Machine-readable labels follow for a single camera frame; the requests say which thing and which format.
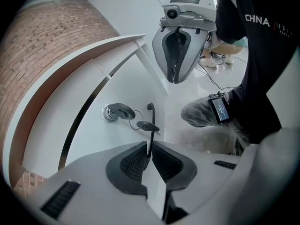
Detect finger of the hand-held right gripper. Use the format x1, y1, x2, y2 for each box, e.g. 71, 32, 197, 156
151, 26, 179, 83
174, 26, 210, 84

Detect small black screen device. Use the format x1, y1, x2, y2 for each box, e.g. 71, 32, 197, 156
208, 94, 230, 124

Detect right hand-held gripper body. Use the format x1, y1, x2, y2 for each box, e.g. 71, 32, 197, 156
160, 0, 217, 31

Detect person's black t-shirt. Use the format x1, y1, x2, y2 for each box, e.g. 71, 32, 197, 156
215, 0, 300, 145

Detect white drawer with key lock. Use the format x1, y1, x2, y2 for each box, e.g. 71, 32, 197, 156
58, 43, 170, 173

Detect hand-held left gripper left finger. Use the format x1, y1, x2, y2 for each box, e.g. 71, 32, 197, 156
39, 141, 163, 225

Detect black headed key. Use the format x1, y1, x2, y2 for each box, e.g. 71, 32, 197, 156
135, 120, 162, 135
106, 103, 136, 120

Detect person's camouflage trousers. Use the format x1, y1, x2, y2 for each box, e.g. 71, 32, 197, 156
180, 95, 251, 155

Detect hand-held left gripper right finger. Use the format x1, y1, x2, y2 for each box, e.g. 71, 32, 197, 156
151, 141, 242, 223

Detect white desk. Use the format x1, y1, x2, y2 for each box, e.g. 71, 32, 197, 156
2, 33, 170, 189

